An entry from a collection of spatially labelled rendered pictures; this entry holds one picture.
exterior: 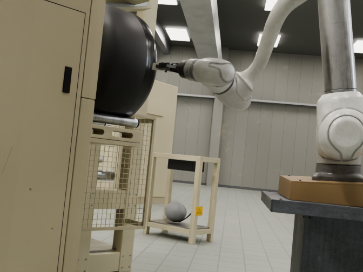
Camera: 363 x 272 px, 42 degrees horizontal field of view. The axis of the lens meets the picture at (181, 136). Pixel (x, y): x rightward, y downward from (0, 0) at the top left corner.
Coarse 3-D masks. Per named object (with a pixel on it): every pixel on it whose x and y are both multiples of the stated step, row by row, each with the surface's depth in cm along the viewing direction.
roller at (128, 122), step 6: (96, 114) 209; (102, 114) 212; (108, 114) 215; (96, 120) 210; (102, 120) 212; (108, 120) 214; (114, 120) 216; (120, 120) 218; (126, 120) 221; (132, 120) 223; (138, 120) 226; (126, 126) 223; (132, 126) 224
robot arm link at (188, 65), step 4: (188, 60) 185; (192, 60) 183; (196, 60) 182; (188, 64) 184; (192, 64) 182; (184, 68) 185; (188, 68) 183; (184, 72) 185; (188, 72) 183; (188, 76) 184; (192, 76) 182; (192, 80) 186
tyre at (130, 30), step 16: (112, 16) 209; (128, 16) 216; (112, 32) 205; (128, 32) 208; (144, 32) 216; (112, 48) 203; (128, 48) 206; (144, 48) 213; (112, 64) 203; (128, 64) 206; (144, 64) 212; (112, 80) 204; (128, 80) 208; (144, 80) 214; (96, 96) 208; (112, 96) 208; (128, 96) 213; (144, 96) 218; (112, 112) 217; (128, 112) 221
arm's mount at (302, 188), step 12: (288, 180) 160; (300, 180) 157; (312, 180) 161; (288, 192) 158; (300, 192) 154; (312, 192) 153; (324, 192) 153; (336, 192) 153; (348, 192) 152; (360, 192) 152; (336, 204) 152; (348, 204) 152; (360, 204) 152
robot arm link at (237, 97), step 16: (288, 0) 170; (304, 0) 171; (272, 16) 174; (272, 32) 176; (272, 48) 180; (256, 64) 184; (240, 80) 183; (256, 80) 187; (224, 96) 183; (240, 96) 184
